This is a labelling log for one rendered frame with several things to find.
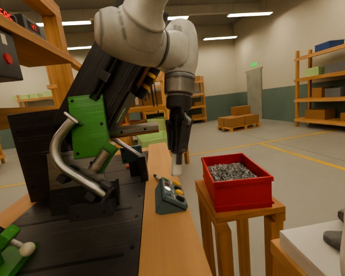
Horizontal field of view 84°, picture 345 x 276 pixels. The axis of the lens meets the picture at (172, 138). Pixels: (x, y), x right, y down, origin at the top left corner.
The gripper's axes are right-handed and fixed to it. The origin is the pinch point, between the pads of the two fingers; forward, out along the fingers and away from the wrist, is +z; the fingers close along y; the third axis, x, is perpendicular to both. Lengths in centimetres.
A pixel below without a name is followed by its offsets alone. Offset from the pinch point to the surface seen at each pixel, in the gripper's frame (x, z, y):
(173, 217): 2.4, 14.3, -3.3
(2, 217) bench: 49, 23, 39
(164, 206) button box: 4.1, 11.9, -0.7
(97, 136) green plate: 20.3, -7.4, 18.3
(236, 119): -453, -61, 406
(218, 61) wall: -628, -382, 711
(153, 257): 12.4, 17.2, -12.9
